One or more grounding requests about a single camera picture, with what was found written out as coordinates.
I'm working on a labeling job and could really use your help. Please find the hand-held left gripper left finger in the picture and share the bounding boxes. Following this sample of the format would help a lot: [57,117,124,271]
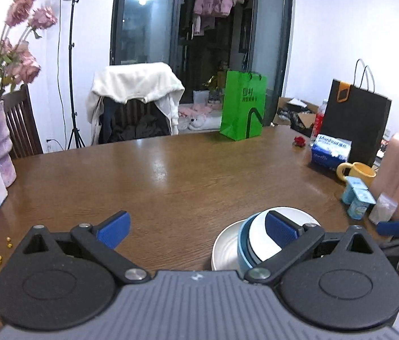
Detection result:
[22,210,152,286]

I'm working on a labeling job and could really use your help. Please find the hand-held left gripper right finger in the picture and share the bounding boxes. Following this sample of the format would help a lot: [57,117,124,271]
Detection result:
[244,210,384,286]

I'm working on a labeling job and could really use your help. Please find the white bowl with black rim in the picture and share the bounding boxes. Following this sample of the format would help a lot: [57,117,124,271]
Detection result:
[248,207,322,264]

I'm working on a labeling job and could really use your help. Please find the blue bowl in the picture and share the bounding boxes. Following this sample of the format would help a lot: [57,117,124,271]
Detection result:
[237,212,322,271]

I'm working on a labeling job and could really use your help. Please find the large cream plate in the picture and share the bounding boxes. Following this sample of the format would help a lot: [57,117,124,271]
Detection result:
[211,219,322,273]

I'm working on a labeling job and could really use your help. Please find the clear plastic packet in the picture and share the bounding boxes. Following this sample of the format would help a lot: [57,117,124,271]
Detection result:
[368,192,398,224]

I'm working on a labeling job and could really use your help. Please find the blue yogurt cup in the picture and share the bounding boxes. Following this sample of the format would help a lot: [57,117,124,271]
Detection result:
[341,176,369,205]
[347,188,377,219]

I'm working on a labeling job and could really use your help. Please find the yellow mug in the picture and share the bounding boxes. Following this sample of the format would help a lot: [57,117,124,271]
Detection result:
[336,162,377,188]

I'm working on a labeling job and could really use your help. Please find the blue tissue pack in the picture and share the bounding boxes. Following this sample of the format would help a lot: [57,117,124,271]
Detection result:
[310,133,352,171]

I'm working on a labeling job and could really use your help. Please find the dark clothes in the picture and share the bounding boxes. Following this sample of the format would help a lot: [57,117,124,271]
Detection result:
[100,97,172,142]

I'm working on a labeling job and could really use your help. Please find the water bottle with red label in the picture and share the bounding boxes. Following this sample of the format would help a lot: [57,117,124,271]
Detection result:
[310,99,328,142]

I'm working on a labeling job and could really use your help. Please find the open cardboard box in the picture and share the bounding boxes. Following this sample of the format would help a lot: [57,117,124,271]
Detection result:
[275,96,321,139]

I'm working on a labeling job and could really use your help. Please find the dark wooden chair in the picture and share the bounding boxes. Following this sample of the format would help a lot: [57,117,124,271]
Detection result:
[3,84,43,160]
[102,95,172,142]

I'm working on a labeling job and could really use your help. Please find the green paper bag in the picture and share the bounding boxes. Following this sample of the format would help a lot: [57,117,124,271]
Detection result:
[220,70,268,141]

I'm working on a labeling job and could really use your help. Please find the cream jacket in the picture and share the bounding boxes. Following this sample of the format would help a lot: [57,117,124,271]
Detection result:
[86,63,185,145]

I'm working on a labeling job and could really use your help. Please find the pink artificial rose bouquet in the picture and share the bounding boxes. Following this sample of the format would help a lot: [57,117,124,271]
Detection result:
[0,0,58,107]

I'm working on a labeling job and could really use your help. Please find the sliding glass door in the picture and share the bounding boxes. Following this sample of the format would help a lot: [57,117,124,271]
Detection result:
[110,0,294,131]

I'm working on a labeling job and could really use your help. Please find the pink hanging clothes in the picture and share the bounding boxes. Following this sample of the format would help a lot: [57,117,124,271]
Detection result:
[192,0,244,38]

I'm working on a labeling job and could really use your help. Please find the black power cable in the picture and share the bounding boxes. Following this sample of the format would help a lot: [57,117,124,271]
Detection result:
[45,137,67,151]

